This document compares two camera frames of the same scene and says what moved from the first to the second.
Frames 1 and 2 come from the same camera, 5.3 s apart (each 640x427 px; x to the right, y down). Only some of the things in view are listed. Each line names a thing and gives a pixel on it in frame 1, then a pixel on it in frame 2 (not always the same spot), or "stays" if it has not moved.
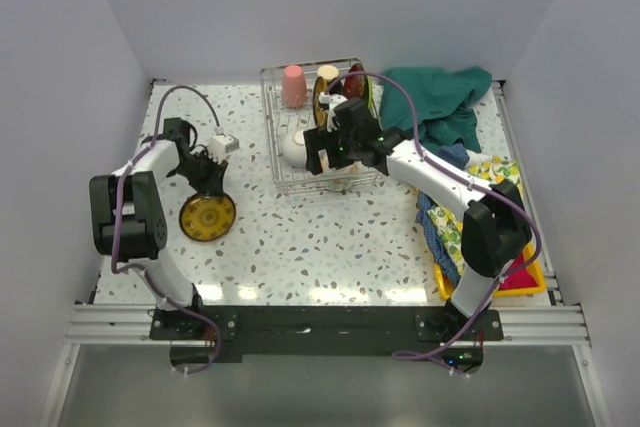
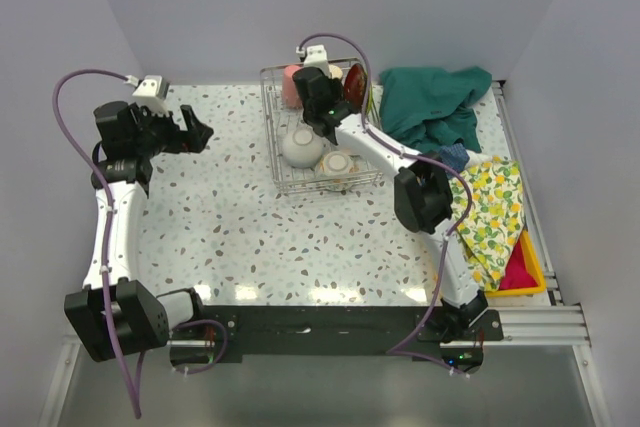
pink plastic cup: [294, 91] stays
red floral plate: [355, 87] stays
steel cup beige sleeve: [328, 72] stays
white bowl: [294, 150] stays
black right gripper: [320, 139] → [330, 85]
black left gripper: [212, 184] → [193, 139]
